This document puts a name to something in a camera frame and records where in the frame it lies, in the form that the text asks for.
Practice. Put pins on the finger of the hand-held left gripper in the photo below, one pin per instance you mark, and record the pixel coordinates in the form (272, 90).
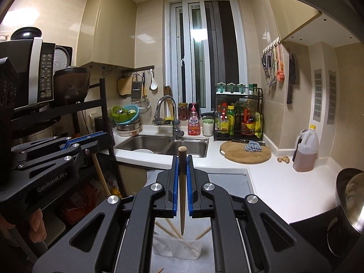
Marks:
(85, 136)
(96, 146)

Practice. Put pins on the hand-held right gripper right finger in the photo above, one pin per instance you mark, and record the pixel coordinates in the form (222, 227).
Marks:
(190, 187)

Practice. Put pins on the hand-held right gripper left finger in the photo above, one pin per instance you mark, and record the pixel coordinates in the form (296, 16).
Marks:
(176, 187)

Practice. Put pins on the wooden chopstick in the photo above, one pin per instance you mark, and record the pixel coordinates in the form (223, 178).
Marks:
(182, 193)

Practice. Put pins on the bunch of wooden chopsticks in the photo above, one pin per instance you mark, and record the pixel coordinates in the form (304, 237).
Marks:
(172, 232)

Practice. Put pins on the clear plastic utensil container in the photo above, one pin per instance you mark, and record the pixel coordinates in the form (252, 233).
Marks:
(170, 250)

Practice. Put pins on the person's left hand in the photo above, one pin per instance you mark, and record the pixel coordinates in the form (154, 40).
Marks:
(38, 224)

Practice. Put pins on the black canister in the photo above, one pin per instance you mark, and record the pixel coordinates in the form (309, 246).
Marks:
(98, 123)

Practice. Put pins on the black metal shelving rack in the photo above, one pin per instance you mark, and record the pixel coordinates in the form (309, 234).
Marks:
(104, 111)

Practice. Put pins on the grey table mat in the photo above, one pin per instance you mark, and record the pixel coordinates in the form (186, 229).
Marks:
(227, 184)

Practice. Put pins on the crumpled plastic bags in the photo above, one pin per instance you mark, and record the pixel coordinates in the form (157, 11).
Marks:
(82, 204)

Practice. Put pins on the stacked green and blue basins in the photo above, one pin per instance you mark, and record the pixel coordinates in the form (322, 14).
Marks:
(125, 113)

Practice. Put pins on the large steel stock pot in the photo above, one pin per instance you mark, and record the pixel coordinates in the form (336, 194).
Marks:
(39, 132)

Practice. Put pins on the white bowl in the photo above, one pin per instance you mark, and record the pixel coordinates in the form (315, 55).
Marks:
(143, 151)

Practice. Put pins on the yellow plastic object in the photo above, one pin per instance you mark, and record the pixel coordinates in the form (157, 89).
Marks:
(115, 191)

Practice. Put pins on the stainless steel sink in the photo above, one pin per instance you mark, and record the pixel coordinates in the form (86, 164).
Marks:
(148, 143)

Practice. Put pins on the dark brown rice cooker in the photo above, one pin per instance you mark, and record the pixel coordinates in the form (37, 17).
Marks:
(71, 85)

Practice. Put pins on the chrome kitchen faucet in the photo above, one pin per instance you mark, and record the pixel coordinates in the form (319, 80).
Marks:
(175, 128)

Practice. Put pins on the round wooden cutting board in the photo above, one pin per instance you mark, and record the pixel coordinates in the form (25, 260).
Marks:
(241, 156)

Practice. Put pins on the white jar with green lid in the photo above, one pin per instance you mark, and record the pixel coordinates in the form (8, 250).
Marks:
(208, 128)

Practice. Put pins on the small hanging wooden board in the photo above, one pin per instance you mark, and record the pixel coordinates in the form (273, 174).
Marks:
(124, 86)

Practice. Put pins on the hanging mesh strainer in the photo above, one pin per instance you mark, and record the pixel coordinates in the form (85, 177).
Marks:
(144, 103)

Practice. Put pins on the pink dish soap bottle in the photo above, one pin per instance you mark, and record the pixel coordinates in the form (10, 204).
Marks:
(194, 122)

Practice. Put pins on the metal grater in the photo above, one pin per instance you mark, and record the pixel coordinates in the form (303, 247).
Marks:
(136, 89)

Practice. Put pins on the red-filled glass jar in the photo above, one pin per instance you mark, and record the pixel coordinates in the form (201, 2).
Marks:
(183, 113)

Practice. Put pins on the blue scouring cloth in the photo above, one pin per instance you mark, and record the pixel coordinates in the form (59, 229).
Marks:
(253, 146)

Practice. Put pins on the black appliance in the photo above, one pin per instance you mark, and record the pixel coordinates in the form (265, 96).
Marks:
(8, 113)

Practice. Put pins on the white hanging ladle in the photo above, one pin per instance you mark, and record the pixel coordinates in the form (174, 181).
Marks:
(153, 84)

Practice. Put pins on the row of sauce bottles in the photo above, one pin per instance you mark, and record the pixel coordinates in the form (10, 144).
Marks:
(247, 122)

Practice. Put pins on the black microwave oven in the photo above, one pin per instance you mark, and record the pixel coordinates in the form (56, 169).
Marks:
(25, 71)

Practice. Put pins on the piece of ginger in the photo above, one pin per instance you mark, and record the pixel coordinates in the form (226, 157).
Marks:
(283, 159)

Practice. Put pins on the row of green-lidded spice jars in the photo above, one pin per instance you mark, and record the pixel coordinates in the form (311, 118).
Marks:
(231, 87)

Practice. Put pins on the black pot lid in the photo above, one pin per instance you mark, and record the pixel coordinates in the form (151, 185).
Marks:
(25, 33)

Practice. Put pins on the plastic cooking oil jug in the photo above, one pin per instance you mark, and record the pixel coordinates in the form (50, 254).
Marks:
(305, 159)

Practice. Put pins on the white framed window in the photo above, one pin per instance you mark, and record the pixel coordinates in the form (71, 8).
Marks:
(199, 62)

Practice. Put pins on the black glass gas stove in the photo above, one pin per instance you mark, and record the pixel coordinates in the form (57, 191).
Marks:
(310, 233)

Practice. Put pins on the hanging cleaver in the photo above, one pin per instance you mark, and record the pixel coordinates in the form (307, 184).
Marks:
(291, 85)

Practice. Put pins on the hanging kitchen tools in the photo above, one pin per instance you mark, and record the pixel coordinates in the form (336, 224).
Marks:
(273, 65)

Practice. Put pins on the black wok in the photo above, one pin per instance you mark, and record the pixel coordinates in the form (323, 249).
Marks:
(341, 177)

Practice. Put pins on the black wall hook rail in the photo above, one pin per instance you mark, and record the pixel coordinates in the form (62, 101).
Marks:
(136, 69)

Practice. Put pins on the beige wall cabinet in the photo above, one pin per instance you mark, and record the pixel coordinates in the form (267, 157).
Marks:
(312, 32)
(108, 25)

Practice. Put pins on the wall vent grille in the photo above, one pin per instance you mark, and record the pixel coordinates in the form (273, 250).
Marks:
(318, 93)
(331, 96)

